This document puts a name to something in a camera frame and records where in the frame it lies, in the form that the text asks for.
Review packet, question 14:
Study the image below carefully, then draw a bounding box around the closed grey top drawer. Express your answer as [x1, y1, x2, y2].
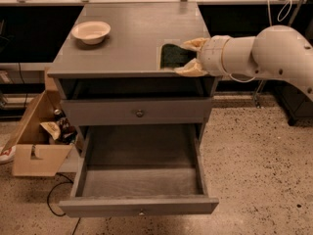
[61, 98, 211, 126]

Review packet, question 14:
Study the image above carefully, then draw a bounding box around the white cable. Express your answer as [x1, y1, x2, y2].
[228, 0, 293, 84]

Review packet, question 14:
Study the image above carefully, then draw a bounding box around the white red shoe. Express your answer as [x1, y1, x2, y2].
[0, 146, 16, 165]

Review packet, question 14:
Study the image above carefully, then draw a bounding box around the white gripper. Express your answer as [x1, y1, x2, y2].
[174, 35, 231, 77]

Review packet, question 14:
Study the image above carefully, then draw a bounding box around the brown cardboard box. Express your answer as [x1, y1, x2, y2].
[3, 67, 77, 176]

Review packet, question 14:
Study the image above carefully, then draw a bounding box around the green yellow sponge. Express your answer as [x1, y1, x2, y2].
[160, 44, 197, 69]

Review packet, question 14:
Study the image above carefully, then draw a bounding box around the white ceramic bowl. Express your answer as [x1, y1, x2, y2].
[71, 22, 111, 45]

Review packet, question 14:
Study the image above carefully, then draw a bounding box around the open grey middle drawer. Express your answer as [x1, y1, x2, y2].
[60, 123, 219, 217]

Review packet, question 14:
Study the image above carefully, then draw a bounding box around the grey wooden drawer cabinet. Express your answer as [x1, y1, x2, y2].
[49, 3, 217, 151]

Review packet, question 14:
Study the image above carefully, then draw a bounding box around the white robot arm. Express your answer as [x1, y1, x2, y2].
[174, 25, 313, 100]

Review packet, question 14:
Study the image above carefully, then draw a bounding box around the crumpled snack bag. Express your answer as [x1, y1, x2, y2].
[40, 109, 76, 144]

